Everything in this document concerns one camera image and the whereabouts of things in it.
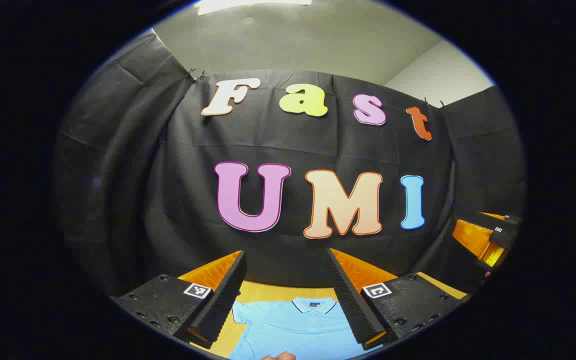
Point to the light blue T-shirt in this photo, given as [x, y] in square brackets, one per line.
[293, 330]

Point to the white ceiling light panel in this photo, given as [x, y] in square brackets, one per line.
[253, 5]

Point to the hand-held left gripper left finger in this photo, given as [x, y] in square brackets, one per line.
[223, 305]

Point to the black backdrop cloth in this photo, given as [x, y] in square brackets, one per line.
[318, 145]

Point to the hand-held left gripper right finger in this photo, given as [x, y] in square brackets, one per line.
[353, 310]

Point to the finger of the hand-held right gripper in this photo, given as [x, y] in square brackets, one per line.
[502, 239]
[512, 219]

